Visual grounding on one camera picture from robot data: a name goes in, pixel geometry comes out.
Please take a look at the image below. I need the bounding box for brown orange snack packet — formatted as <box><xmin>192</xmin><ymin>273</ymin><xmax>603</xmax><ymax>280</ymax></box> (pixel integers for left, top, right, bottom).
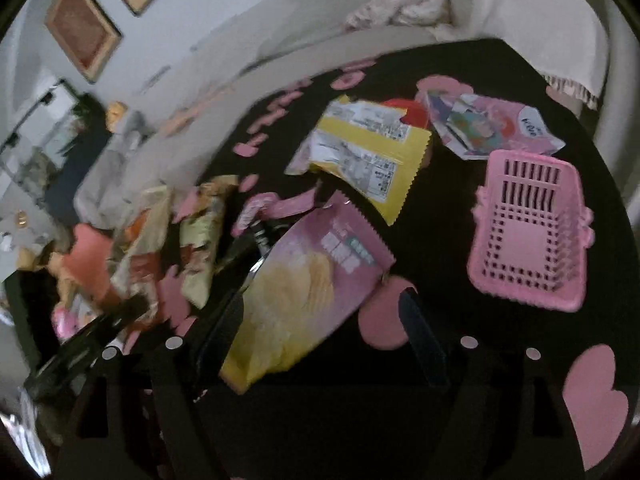
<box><xmin>112</xmin><ymin>187</ymin><xmax>173</xmax><ymax>321</ymax></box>

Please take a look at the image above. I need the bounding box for pink yellow chips packet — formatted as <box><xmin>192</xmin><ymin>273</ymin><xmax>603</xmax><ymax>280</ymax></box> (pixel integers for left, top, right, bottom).
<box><xmin>219</xmin><ymin>191</ymin><xmax>397</xmax><ymax>395</ymax></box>

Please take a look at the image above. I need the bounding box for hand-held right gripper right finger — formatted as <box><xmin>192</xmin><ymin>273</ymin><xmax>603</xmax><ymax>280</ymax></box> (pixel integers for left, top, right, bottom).
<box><xmin>399</xmin><ymin>287</ymin><xmax>588</xmax><ymax>480</ymax></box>

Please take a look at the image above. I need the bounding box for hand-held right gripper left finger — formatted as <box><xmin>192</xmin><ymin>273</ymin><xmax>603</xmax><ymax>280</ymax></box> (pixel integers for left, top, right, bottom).
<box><xmin>55</xmin><ymin>292</ymin><xmax>248</xmax><ymax>480</ymax></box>

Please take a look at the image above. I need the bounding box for pink stick shaped packet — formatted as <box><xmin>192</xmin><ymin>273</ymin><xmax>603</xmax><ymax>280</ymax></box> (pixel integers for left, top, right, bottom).
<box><xmin>232</xmin><ymin>191</ymin><xmax>321</xmax><ymax>235</ymax></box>

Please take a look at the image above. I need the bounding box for black pink printed tablecloth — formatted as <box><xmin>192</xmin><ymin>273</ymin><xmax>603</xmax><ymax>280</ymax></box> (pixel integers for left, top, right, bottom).
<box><xmin>15</xmin><ymin>37</ymin><xmax>633</xmax><ymax>480</ymax></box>

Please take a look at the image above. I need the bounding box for orange wrapper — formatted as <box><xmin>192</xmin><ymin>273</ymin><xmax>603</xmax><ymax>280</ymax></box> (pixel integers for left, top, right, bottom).
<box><xmin>50</xmin><ymin>224</ymin><xmax>121</xmax><ymax>311</ymax></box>

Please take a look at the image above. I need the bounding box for yellow patterned snack packet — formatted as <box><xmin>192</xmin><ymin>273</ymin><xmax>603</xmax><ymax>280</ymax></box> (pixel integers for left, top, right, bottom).
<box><xmin>177</xmin><ymin>180</ymin><xmax>241</xmax><ymax>310</ymax></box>

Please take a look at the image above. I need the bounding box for grey plush toy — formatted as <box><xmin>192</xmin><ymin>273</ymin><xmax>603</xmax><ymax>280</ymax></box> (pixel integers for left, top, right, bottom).
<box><xmin>107</xmin><ymin>110</ymin><xmax>151</xmax><ymax>161</ymax></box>

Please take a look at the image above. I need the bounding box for pink plastic basket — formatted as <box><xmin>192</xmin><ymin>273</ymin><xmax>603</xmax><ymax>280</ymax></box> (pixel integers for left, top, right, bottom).
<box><xmin>467</xmin><ymin>149</ymin><xmax>596</xmax><ymax>312</ymax></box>

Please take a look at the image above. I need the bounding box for yellow packet with white label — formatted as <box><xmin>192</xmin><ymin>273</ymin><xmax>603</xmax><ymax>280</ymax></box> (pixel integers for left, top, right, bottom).
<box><xmin>285</xmin><ymin>95</ymin><xmax>433</xmax><ymax>226</ymax></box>

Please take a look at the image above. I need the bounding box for grey covered sofa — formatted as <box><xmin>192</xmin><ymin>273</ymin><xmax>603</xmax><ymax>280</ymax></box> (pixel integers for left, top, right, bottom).
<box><xmin>75</xmin><ymin>0</ymin><xmax>611</xmax><ymax>241</ymax></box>

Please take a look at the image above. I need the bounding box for glass fish tank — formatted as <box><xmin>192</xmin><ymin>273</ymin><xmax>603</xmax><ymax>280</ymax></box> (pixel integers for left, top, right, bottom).
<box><xmin>0</xmin><ymin>79</ymin><xmax>108</xmax><ymax>221</ymax></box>

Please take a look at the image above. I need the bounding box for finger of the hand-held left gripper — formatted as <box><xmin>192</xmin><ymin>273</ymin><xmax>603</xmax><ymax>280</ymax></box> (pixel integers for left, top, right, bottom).
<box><xmin>22</xmin><ymin>294</ymin><xmax>151</xmax><ymax>398</ymax></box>

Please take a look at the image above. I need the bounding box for pink cartoon packet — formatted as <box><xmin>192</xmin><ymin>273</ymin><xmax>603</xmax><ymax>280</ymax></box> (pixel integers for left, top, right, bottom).
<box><xmin>417</xmin><ymin>85</ymin><xmax>567</xmax><ymax>161</ymax></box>

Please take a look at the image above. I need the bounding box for pink cup with red lid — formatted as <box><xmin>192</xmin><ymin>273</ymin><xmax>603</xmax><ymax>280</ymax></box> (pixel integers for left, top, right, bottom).
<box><xmin>382</xmin><ymin>99</ymin><xmax>430</xmax><ymax>128</ymax></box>

